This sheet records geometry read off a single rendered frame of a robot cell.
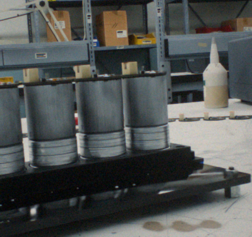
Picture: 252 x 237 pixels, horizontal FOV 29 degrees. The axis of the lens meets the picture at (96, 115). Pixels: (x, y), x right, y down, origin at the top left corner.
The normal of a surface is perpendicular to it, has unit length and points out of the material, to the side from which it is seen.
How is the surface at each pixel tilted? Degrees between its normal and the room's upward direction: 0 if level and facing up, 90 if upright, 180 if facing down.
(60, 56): 90
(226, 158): 0
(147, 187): 0
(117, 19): 92
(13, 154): 90
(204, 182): 0
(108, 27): 87
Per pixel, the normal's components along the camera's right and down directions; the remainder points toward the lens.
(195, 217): -0.07, -0.99
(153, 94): 0.33, 0.07
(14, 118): 0.86, -0.01
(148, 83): 0.07, 0.09
